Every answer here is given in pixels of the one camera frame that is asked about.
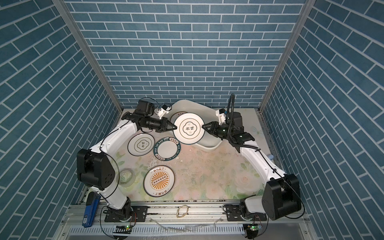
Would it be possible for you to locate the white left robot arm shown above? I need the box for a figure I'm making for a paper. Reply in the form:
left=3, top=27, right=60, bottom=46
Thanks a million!
left=77, top=100, right=177, bottom=211

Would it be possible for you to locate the white clover plate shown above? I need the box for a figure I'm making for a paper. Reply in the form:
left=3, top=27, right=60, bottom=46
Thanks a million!
left=173, top=113, right=205, bottom=145
left=128, top=133, right=155, bottom=157

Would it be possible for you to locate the beige rubber band loop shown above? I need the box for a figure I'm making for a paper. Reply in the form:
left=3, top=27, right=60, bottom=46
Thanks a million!
left=176, top=205, right=190, bottom=219

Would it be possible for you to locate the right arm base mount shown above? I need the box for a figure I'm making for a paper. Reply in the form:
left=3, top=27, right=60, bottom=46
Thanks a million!
left=222, top=204, right=267, bottom=222

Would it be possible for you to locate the green rim plate left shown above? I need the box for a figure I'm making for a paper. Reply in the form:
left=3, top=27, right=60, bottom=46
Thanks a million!
left=153, top=137, right=181, bottom=161

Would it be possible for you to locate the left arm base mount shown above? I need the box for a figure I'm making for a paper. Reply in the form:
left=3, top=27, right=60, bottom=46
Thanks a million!
left=103, top=206, right=148, bottom=223

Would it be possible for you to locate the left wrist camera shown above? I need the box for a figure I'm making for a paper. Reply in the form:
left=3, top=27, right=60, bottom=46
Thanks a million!
left=157, top=103, right=172, bottom=120

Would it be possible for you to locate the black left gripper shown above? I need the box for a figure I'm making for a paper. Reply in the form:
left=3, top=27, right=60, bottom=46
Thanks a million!
left=143, top=117, right=177, bottom=132

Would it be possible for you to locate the clear tape roll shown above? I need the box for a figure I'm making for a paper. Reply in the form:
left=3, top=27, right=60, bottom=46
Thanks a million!
left=120, top=168, right=136, bottom=188

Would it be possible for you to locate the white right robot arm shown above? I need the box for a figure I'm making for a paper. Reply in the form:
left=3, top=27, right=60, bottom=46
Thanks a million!
left=203, top=109, right=305, bottom=220

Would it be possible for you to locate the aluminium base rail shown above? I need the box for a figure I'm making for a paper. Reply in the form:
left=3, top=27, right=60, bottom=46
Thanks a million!
left=62, top=201, right=310, bottom=227

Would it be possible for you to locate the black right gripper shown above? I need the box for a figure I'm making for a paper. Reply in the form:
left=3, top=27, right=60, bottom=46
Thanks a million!
left=203, top=121, right=234, bottom=140

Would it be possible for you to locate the orange sunburst plate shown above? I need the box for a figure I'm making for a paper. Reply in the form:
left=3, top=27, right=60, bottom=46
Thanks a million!
left=171, top=111, right=187, bottom=123
left=143, top=165, right=176, bottom=198

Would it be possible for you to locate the white plastic bin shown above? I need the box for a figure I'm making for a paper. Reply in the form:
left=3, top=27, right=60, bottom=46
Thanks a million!
left=165, top=100, right=222, bottom=152

